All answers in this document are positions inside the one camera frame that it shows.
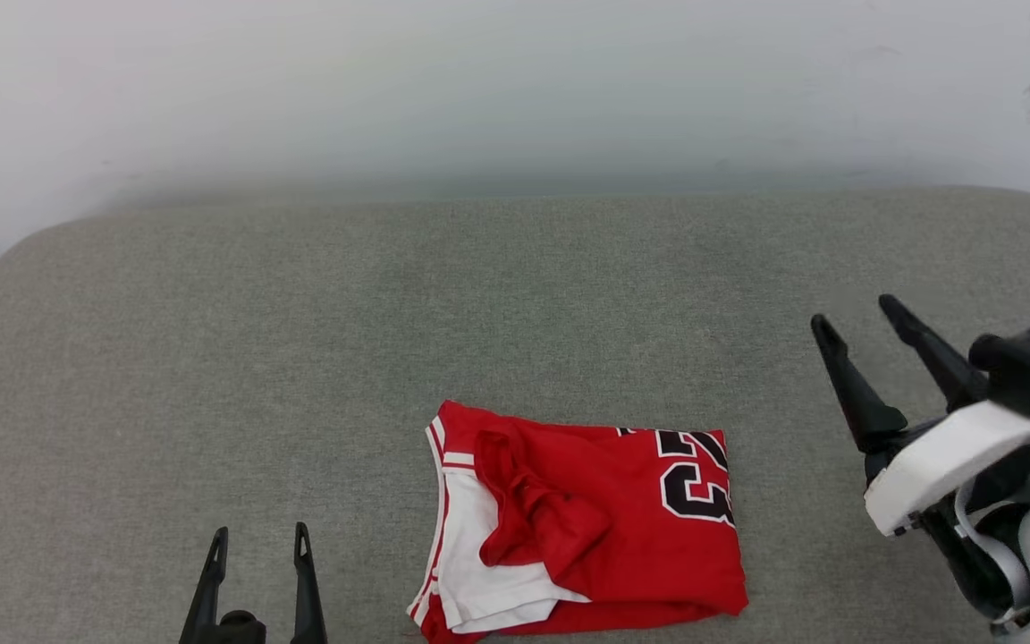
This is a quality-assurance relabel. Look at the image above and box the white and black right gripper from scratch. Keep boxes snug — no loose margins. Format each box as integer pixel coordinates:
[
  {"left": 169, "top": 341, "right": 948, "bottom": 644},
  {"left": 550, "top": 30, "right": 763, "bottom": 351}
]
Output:
[{"left": 810, "top": 294, "right": 1030, "bottom": 539}]

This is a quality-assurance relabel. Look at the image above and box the red basketball jersey white trim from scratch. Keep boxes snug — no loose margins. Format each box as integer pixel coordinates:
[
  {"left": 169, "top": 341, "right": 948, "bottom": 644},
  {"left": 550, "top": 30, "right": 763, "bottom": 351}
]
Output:
[{"left": 406, "top": 399, "right": 750, "bottom": 644}]

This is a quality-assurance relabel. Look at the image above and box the white cable loop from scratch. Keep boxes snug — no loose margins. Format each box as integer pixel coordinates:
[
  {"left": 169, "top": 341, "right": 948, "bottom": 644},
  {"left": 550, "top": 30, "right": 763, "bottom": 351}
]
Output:
[{"left": 955, "top": 483, "right": 1030, "bottom": 627}]

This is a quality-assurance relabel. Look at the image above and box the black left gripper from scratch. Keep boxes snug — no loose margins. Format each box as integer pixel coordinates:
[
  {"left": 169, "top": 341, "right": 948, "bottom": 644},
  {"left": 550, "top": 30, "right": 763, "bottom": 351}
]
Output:
[{"left": 179, "top": 521, "right": 329, "bottom": 644}]

